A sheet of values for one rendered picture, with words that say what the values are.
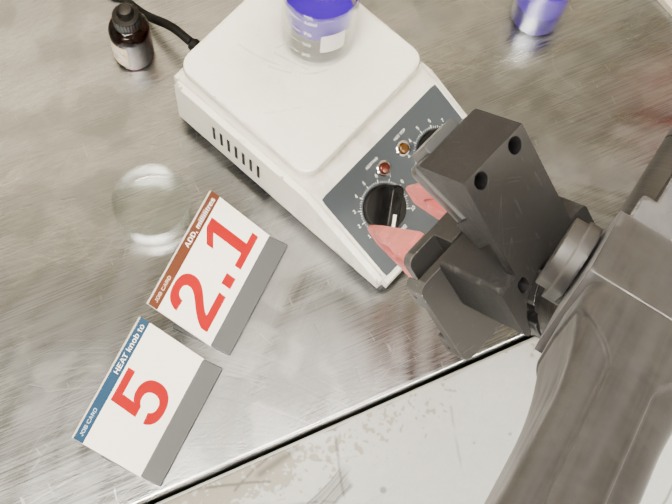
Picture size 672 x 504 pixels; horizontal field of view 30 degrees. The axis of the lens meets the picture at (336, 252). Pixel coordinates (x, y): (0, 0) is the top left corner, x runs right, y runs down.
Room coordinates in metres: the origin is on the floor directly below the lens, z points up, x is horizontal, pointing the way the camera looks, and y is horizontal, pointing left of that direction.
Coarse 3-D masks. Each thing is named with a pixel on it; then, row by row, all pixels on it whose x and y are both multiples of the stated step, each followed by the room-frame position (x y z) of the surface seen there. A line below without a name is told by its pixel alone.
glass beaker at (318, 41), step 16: (288, 0) 0.38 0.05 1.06; (288, 16) 0.38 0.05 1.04; (304, 16) 0.37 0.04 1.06; (320, 16) 0.37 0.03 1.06; (336, 16) 0.37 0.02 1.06; (352, 16) 0.38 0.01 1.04; (288, 32) 0.38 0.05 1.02; (304, 32) 0.37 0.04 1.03; (320, 32) 0.37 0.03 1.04; (336, 32) 0.37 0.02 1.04; (352, 32) 0.38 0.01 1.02; (288, 48) 0.37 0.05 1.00; (304, 48) 0.37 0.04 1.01; (320, 48) 0.37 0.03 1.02; (336, 48) 0.37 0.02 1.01; (304, 64) 0.37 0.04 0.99; (320, 64) 0.37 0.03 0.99
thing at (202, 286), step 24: (216, 216) 0.27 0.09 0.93; (216, 240) 0.26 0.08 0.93; (240, 240) 0.26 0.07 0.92; (192, 264) 0.24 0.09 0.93; (216, 264) 0.24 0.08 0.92; (240, 264) 0.25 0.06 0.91; (192, 288) 0.22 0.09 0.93; (216, 288) 0.23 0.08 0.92; (192, 312) 0.21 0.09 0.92; (216, 312) 0.21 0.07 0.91
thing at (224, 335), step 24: (240, 216) 0.28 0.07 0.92; (264, 240) 0.27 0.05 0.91; (168, 264) 0.23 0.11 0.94; (264, 264) 0.25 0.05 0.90; (240, 288) 0.23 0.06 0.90; (264, 288) 0.23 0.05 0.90; (168, 312) 0.20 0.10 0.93; (240, 312) 0.21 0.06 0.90; (192, 336) 0.19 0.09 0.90; (216, 336) 0.20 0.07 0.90
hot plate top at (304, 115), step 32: (256, 0) 0.41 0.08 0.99; (224, 32) 0.38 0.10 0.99; (256, 32) 0.39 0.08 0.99; (384, 32) 0.40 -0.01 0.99; (192, 64) 0.36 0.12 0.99; (224, 64) 0.36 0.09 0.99; (256, 64) 0.36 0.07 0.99; (288, 64) 0.37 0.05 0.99; (352, 64) 0.38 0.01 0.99; (384, 64) 0.38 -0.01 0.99; (416, 64) 0.38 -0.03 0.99; (224, 96) 0.34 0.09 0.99; (256, 96) 0.34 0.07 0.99; (288, 96) 0.34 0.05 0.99; (320, 96) 0.35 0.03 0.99; (352, 96) 0.35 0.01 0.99; (384, 96) 0.36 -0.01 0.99; (256, 128) 0.32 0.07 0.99; (288, 128) 0.32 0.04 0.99; (320, 128) 0.33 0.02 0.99; (352, 128) 0.33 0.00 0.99; (288, 160) 0.30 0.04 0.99; (320, 160) 0.30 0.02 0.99
